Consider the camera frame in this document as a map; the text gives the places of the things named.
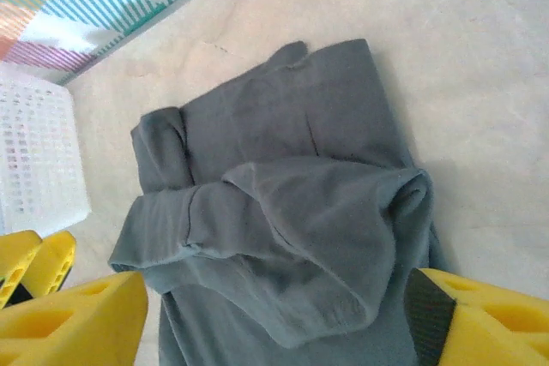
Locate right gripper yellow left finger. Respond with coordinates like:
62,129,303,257
0,271,150,366

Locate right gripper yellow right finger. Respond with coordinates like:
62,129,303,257
405,267,549,366

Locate gray t-shirt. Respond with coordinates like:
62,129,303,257
106,38,449,366

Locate white perforated plastic basket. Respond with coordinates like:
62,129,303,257
0,61,94,237

